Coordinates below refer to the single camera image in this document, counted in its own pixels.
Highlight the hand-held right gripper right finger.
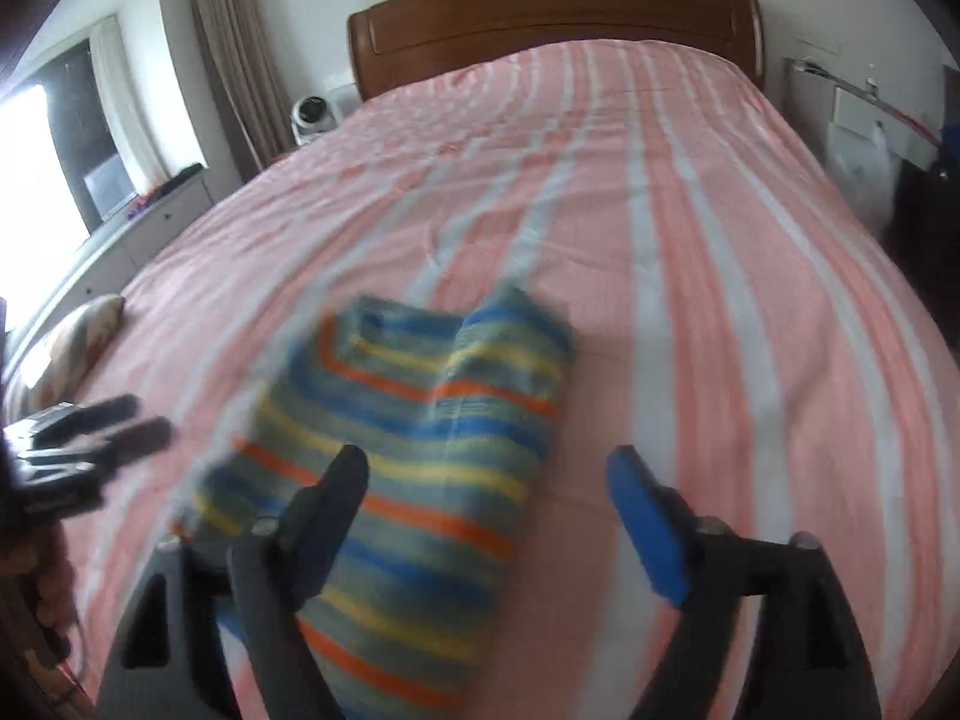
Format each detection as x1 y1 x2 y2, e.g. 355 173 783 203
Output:
606 445 882 720

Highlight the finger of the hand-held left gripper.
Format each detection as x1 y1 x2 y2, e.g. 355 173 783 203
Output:
82 417 175 470
34 394 141 440

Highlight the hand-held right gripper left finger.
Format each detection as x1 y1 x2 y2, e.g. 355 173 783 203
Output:
94 444 370 720

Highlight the striped knit shirt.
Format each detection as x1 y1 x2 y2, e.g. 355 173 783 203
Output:
171 281 578 720

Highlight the striped pillow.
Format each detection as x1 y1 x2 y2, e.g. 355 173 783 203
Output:
4 294 127 421

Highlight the white window cabinet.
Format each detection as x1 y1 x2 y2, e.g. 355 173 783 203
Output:
15 165 218 338

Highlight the bed with pink striped sheet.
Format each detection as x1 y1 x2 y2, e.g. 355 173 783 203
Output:
7 41 947 720

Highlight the window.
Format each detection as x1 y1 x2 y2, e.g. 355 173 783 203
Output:
0 37 140 256

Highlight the white sheer curtain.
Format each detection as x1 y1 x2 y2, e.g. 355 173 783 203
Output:
90 15 170 181

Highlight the small white fan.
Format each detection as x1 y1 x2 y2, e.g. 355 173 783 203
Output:
290 94 342 147

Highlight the beige curtain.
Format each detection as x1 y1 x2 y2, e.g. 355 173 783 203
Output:
187 0 290 181

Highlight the black jacket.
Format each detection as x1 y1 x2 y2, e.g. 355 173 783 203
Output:
881 157 960 338

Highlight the white plastic bag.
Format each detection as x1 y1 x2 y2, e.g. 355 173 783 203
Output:
825 120 897 233

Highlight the white desk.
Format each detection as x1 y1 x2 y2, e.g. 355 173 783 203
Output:
784 56 946 166

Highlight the brown wooden headboard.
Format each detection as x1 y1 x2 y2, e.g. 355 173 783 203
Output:
347 0 766 102

